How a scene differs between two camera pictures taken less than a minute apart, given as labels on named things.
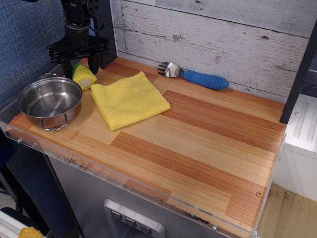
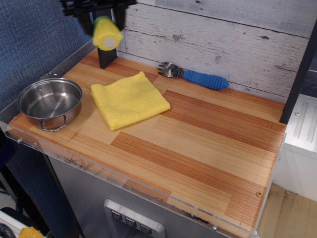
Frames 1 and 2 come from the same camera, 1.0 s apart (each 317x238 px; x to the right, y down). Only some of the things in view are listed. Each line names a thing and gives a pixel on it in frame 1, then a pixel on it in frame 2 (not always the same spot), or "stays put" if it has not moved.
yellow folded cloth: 126,99 stays put
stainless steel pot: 50,101 stays put
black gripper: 79,46 to 68,6
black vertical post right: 297,83 stays put
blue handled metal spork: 171,70 stays put
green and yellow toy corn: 82,76 to 106,35
